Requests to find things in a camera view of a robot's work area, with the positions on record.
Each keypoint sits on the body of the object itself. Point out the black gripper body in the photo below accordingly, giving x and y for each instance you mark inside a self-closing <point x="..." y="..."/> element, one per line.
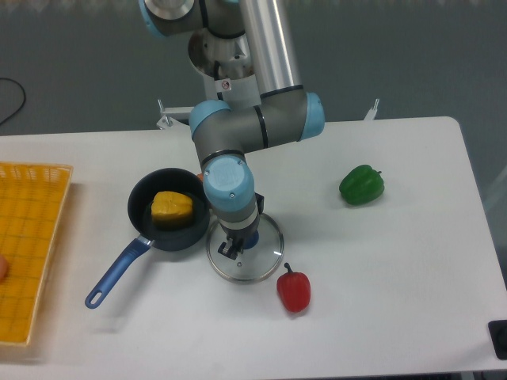
<point x="242" y="224"/>

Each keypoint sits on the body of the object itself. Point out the glass pot lid blue knob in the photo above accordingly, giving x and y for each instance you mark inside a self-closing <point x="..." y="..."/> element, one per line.
<point x="250" y="265"/>

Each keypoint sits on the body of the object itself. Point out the yellow bell pepper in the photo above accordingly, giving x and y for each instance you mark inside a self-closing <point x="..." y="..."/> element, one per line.
<point x="171" y="210"/>

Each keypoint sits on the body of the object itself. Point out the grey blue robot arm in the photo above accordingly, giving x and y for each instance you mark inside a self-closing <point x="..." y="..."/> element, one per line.
<point x="223" y="135"/>

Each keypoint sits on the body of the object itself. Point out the red bell pepper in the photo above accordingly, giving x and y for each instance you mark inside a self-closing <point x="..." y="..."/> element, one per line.
<point x="294" y="290"/>

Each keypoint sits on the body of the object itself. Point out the green bell pepper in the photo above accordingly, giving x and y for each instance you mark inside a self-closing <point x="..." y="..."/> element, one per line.
<point x="362" y="185"/>

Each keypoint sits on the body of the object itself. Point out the yellow woven basket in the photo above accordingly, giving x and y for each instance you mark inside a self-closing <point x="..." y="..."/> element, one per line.
<point x="32" y="200"/>

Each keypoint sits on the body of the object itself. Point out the black device at table corner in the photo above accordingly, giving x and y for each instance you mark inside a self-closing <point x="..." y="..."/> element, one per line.
<point x="497" y="330"/>

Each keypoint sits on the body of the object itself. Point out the dark pot with blue handle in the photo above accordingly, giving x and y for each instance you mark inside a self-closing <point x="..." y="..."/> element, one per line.
<point x="139" y="212"/>

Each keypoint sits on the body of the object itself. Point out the white table clamp bracket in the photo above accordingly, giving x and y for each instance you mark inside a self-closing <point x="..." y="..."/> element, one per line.
<point x="371" y="113"/>

